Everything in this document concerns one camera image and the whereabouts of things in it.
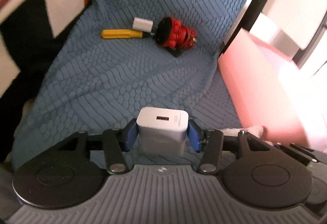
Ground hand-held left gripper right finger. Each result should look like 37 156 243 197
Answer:
187 119 272 174

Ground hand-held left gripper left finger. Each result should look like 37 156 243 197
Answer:
52 119 140 175

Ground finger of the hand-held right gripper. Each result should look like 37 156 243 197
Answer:
274 143 327 163

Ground white USB charger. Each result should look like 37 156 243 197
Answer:
136 107 189 157

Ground pink cardboard box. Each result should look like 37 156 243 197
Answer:
217 29 327 153

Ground yellow handled screwdriver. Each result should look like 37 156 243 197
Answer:
101 29 156 40

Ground red plastic toy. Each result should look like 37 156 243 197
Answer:
154 17 198 49

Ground blue textured blanket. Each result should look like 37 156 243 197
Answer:
11 0 267 171

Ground small white adapter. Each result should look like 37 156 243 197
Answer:
133 18 154 31

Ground white cutting board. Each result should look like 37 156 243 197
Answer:
245 0 327 76

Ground red white black blanket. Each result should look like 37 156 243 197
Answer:
0 0 103 163

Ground black metal frame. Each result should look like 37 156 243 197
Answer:
217 0 288 54

